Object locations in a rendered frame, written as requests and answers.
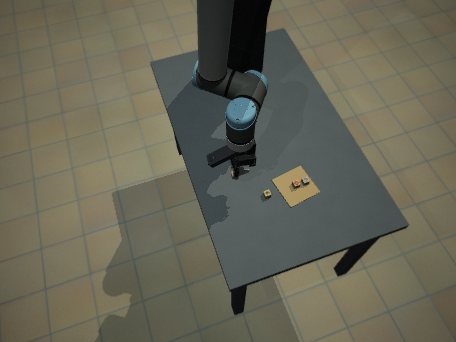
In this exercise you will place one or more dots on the tan flat mat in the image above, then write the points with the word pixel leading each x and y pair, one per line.
pixel 298 195

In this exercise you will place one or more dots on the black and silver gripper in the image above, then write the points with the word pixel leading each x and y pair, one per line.
pixel 245 158

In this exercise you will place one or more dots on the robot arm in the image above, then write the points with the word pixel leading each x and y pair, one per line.
pixel 247 91

